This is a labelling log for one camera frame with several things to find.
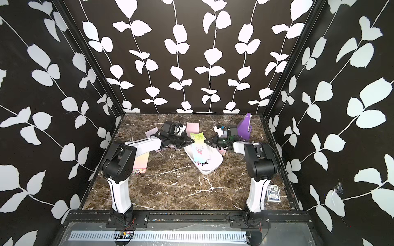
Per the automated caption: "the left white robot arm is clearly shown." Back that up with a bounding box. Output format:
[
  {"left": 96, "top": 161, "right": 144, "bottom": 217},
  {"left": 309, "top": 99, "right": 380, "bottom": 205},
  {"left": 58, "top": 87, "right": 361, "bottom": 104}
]
[{"left": 102, "top": 132, "right": 195, "bottom": 215}]

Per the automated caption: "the small circuit board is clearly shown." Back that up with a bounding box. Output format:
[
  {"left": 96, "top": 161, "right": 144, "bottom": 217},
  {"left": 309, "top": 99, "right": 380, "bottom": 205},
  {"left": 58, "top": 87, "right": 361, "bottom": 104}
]
[{"left": 116, "top": 231, "right": 134, "bottom": 240}]

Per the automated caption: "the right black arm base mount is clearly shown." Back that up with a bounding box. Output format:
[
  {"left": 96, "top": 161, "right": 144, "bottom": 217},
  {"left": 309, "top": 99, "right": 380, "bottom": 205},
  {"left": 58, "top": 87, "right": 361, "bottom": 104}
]
[{"left": 226, "top": 211, "right": 271, "bottom": 230}]

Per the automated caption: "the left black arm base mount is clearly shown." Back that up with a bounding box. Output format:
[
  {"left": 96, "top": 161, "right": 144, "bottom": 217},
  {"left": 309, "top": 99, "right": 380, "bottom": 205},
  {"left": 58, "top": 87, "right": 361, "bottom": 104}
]
[{"left": 106, "top": 209, "right": 149, "bottom": 230}]

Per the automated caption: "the rainbow gradient sticker sheet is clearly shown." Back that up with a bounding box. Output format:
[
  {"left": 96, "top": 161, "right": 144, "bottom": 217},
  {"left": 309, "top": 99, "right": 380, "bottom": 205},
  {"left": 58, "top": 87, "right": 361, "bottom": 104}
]
[{"left": 132, "top": 152, "right": 149, "bottom": 175}]

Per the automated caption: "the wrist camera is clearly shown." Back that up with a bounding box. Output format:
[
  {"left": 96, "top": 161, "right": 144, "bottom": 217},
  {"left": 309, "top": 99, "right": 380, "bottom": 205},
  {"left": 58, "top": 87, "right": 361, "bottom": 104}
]
[
  {"left": 213, "top": 125, "right": 238, "bottom": 137},
  {"left": 161, "top": 121, "right": 184, "bottom": 136}
]

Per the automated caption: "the blue playing card box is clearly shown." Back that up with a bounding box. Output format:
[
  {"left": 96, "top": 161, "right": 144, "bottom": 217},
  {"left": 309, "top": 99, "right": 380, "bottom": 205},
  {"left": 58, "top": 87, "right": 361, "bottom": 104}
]
[{"left": 267, "top": 184, "right": 281, "bottom": 203}]

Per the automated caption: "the white plastic storage box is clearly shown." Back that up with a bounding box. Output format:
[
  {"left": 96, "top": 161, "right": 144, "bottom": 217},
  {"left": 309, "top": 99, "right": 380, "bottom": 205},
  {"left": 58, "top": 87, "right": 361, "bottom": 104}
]
[{"left": 184, "top": 143, "right": 223, "bottom": 175}]

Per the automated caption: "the purple sticker sheet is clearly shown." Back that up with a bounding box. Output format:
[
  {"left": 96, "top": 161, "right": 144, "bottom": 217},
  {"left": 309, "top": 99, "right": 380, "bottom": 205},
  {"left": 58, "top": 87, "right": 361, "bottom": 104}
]
[{"left": 145, "top": 127, "right": 159, "bottom": 137}]

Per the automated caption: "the white perforated cable duct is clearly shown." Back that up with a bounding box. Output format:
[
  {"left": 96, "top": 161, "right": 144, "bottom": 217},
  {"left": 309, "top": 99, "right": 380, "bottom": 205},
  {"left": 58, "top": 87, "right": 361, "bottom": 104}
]
[{"left": 67, "top": 231, "right": 249, "bottom": 243}]

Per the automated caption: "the green blue sticker sheet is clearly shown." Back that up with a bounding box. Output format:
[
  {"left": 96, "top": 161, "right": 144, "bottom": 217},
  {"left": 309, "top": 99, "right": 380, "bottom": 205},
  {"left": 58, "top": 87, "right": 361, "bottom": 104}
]
[{"left": 190, "top": 133, "right": 211, "bottom": 167}]

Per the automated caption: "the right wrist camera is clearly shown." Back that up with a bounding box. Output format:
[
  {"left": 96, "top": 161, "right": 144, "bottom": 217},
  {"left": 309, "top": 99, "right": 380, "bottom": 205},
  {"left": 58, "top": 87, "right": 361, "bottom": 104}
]
[{"left": 213, "top": 125, "right": 238, "bottom": 137}]

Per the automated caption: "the purple plastic stand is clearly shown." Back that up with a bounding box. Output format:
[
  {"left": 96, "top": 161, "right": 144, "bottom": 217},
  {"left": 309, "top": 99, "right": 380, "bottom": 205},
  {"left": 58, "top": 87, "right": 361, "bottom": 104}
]
[{"left": 237, "top": 113, "right": 252, "bottom": 140}]

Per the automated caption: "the pink-blue gradient sticker sheet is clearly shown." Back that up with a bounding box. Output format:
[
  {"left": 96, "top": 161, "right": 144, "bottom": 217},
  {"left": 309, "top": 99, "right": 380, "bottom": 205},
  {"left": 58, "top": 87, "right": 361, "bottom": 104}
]
[{"left": 218, "top": 148, "right": 226, "bottom": 156}]

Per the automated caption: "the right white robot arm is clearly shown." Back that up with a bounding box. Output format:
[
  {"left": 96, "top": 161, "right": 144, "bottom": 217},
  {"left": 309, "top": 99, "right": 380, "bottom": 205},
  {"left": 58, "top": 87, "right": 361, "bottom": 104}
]
[{"left": 204, "top": 135, "right": 280, "bottom": 213}]

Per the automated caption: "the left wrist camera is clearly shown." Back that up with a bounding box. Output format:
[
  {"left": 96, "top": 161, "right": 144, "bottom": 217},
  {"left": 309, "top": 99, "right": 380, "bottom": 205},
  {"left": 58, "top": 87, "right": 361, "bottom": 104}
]
[{"left": 161, "top": 121, "right": 184, "bottom": 136}]

